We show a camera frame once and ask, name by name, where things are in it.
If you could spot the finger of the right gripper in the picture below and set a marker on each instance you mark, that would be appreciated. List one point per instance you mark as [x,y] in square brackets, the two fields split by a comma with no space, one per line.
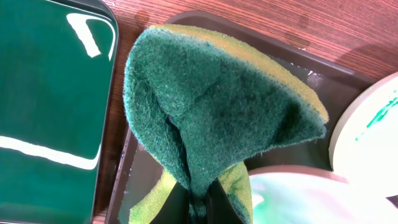
[393,200]

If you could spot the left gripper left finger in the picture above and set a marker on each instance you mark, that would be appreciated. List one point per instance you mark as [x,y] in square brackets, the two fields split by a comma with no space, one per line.
[176,207]

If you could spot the dark brown serving tray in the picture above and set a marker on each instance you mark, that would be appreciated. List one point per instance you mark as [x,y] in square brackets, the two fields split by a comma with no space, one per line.
[336,86]

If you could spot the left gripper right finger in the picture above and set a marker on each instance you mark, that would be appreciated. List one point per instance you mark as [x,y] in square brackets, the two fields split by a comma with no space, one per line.
[219,209]

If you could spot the black water basin tray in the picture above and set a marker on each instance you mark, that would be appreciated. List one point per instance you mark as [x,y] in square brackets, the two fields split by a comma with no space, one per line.
[57,60]

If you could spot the green yellow scrub sponge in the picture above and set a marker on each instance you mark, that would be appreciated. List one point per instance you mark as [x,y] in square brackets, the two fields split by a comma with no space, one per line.
[201,103]

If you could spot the white plate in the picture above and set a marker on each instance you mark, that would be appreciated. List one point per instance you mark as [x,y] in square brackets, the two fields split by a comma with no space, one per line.
[300,194]
[363,146]

